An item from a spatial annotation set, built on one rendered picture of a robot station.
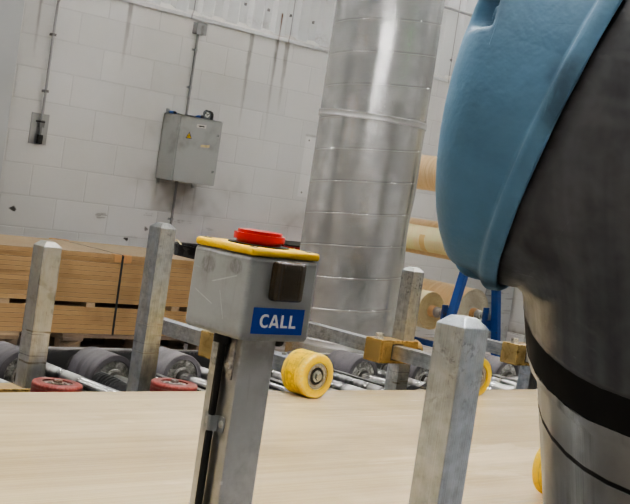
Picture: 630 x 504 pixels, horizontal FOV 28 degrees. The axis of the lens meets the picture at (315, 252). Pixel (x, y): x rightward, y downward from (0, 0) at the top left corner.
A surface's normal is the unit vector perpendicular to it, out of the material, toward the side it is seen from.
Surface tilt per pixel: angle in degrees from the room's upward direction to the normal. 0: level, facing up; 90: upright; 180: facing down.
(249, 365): 90
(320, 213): 88
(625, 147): 105
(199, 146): 90
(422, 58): 90
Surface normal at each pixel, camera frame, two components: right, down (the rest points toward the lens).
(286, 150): 0.67, 0.14
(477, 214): -0.51, 0.61
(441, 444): -0.72, -0.07
